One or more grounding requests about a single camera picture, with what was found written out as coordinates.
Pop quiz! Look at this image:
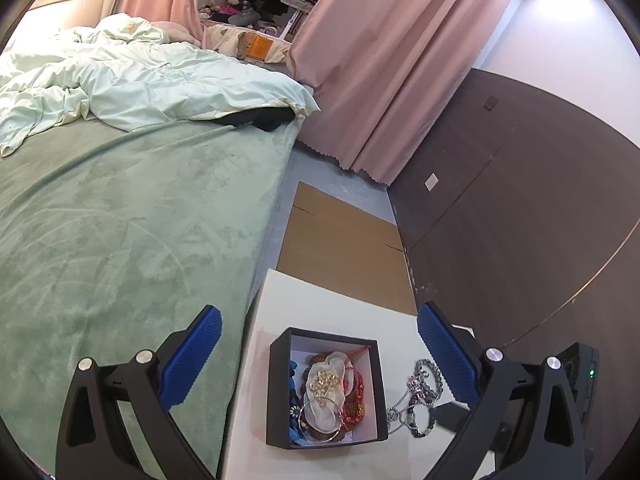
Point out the silver chain necklace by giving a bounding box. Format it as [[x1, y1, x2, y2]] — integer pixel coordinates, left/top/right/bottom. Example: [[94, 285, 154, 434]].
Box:
[[385, 375, 432, 436]]

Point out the brown rudraksha bead bracelet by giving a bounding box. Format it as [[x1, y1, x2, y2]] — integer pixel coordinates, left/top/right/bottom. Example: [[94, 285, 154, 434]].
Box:
[[299, 352, 367, 443]]

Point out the red bead bracelet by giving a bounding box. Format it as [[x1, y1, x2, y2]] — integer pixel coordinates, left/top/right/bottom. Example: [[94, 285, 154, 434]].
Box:
[[339, 368, 369, 428]]

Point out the white shell pendant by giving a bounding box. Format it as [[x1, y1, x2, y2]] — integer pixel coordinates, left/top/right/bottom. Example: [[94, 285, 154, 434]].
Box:
[[302, 351, 356, 434]]

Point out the black jewelry box white interior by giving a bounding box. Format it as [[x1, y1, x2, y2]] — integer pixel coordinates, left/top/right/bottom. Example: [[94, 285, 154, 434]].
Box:
[[266, 327, 388, 450]]

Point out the green velvet bed blanket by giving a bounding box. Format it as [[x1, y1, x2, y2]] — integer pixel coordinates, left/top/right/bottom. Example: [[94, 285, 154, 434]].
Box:
[[1, 119, 300, 470]]

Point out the flattened brown cardboard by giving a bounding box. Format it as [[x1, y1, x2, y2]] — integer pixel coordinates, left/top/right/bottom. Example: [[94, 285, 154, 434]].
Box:
[[277, 182, 416, 315]]

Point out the black garment on bed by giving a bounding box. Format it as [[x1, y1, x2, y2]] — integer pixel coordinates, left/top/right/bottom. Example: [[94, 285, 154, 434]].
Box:
[[214, 107, 296, 132]]

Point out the pale green duvet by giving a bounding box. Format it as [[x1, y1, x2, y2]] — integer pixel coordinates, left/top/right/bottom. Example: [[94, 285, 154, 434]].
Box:
[[1, 13, 319, 157]]

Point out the white wall socket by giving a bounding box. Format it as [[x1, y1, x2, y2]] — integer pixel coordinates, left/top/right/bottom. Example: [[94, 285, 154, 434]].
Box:
[[424, 174, 438, 192]]

